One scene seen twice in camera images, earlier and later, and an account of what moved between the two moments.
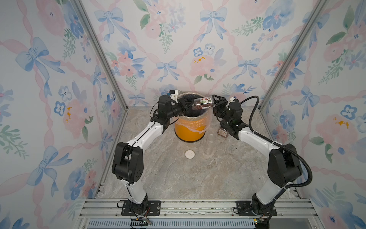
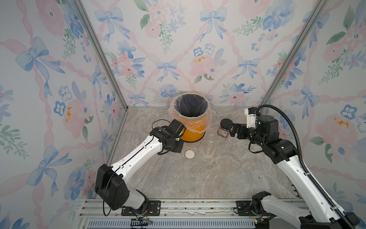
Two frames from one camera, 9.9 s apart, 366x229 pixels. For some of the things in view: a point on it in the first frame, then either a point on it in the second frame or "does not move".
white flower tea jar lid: [189, 154] does not move
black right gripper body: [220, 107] → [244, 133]
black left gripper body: [180, 108] → [177, 146]
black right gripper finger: [220, 98] → [233, 129]
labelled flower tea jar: [223, 132] does not move
